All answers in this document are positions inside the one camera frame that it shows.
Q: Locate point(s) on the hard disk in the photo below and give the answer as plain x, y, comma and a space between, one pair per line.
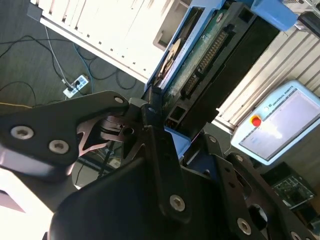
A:
207, 50

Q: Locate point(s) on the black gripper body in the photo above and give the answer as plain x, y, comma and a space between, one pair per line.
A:
112, 212

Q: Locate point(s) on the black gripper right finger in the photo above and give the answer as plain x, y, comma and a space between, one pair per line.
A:
240, 200

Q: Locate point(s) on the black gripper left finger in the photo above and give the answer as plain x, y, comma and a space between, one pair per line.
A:
50, 120

